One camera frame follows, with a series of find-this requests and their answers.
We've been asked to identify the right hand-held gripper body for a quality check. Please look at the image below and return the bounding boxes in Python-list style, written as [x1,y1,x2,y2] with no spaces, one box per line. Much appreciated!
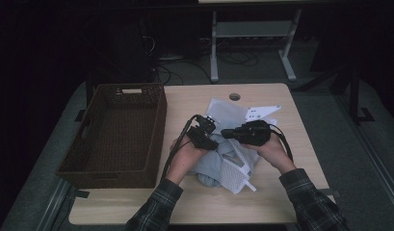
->
[237,105,282,147]

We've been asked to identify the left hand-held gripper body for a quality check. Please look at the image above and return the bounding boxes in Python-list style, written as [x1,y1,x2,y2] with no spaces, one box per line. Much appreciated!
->
[186,115,217,150]

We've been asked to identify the light blue garment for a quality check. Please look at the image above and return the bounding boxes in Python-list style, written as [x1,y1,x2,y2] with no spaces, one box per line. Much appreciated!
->
[188,133,260,189]

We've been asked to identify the white mesh laundry bag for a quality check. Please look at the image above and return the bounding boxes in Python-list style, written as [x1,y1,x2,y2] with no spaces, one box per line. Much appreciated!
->
[205,97,279,195]

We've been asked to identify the brown woven basket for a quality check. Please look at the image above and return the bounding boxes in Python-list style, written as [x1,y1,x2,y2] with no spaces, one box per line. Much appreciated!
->
[55,82,169,190]

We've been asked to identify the person's right hand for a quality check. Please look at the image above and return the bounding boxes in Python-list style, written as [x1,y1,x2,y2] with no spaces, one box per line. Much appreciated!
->
[242,132,297,176]

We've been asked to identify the person's left hand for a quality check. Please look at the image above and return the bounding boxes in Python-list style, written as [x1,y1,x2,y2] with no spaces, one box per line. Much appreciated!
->
[165,136,210,186]

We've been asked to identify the white power strip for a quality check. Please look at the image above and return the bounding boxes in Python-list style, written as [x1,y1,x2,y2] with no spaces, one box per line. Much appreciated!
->
[157,55,185,63]

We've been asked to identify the black metal stand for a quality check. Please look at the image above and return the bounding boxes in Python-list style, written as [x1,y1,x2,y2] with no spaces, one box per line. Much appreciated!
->
[294,61,376,125]

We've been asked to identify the right hand-held gripper cable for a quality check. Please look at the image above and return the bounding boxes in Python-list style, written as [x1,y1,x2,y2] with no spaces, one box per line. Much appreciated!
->
[270,124,295,162]

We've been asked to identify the black floor cables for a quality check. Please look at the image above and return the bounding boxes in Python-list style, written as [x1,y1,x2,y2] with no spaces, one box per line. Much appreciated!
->
[152,47,260,85]

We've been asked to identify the white metal desk frame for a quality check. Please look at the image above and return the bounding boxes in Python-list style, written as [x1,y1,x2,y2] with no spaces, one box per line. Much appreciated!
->
[209,9,303,84]

